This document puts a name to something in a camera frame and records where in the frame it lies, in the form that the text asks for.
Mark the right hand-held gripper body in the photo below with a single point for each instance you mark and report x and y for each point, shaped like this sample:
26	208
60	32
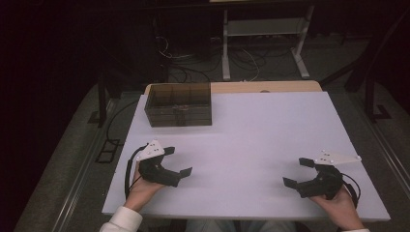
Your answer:
327	182

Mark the wooden table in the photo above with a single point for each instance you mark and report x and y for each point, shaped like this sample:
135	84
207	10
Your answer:
264	86

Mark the person's right hand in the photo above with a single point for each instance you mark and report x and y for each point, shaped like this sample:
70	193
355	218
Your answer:
340	211

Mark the black angled stand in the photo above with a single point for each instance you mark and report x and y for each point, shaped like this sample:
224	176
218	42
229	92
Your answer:
370	80

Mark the white metal stand frame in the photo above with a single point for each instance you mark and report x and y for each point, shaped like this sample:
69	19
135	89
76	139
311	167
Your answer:
264	27

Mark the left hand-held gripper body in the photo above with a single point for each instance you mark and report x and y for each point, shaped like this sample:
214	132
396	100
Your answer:
153	169

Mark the brown transparent compartment box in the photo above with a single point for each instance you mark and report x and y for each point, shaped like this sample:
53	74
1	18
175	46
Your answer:
179	106

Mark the black stand leg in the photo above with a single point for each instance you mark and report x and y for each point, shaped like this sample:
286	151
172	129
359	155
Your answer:
102	100

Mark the person's left hand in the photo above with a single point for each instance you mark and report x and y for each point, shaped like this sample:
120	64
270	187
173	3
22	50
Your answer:
141	193

